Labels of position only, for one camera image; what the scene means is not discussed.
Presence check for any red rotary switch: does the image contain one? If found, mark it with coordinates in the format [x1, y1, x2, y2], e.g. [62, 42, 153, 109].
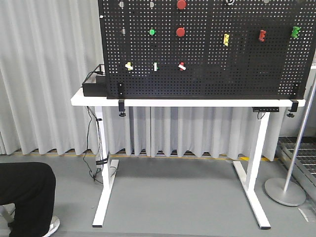
[178, 62, 186, 71]

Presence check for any yellow rotary switch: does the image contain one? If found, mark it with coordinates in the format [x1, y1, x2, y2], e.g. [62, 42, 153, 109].
[125, 62, 133, 71]

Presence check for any left black table clamp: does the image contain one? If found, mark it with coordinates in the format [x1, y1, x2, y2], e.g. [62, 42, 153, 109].
[118, 82, 126, 117]

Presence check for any black table clamp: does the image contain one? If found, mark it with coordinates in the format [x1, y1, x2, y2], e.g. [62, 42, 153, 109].
[118, 82, 126, 117]
[286, 82, 300, 119]

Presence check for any black perforated pegboard panel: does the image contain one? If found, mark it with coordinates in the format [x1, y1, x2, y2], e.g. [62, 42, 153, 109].
[98, 0, 316, 99]

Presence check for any black equipment box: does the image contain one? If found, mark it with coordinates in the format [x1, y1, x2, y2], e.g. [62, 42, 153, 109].
[82, 64, 107, 97]

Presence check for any lower red push button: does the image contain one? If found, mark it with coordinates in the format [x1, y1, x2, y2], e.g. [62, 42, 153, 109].
[176, 27, 186, 37]

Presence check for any red push button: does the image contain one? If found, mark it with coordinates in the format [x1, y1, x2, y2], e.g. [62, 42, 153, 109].
[176, 27, 186, 37]
[177, 0, 187, 10]

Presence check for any table height control panel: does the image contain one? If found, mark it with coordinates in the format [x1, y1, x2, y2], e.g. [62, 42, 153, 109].
[252, 107, 279, 113]

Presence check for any white height-adjustable table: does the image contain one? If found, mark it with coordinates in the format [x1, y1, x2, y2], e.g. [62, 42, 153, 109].
[71, 88, 306, 230]

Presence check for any upper red push button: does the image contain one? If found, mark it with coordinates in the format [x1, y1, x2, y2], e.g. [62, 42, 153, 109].
[177, 0, 187, 10]

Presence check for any grey pleated curtain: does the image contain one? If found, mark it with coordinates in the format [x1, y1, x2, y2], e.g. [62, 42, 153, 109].
[0, 0, 316, 162]

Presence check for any right black table clamp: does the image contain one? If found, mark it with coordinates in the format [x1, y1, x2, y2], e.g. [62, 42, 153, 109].
[286, 82, 300, 119]

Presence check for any person's black trouser leg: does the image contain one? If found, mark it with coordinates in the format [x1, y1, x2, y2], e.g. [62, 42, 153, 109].
[0, 162, 56, 237]

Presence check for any grey white sneaker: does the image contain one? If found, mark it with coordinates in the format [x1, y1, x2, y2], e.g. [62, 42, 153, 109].
[48, 216, 60, 236]

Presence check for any grey round-base floor stand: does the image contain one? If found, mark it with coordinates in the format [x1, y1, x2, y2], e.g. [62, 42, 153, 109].
[264, 82, 316, 207]

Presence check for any green rotary switch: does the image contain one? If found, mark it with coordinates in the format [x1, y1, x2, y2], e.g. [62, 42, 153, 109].
[153, 62, 158, 72]

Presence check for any black power cable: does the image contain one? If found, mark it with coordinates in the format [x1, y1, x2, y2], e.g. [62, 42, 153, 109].
[82, 106, 117, 185]

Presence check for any yellow toggle handle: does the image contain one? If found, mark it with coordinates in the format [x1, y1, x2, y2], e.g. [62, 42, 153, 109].
[223, 34, 230, 46]

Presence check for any red toggle handle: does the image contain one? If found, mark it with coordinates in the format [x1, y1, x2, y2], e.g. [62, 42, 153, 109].
[259, 30, 267, 42]

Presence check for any green toggle handle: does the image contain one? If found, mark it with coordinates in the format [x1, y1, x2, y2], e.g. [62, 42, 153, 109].
[291, 26, 301, 39]

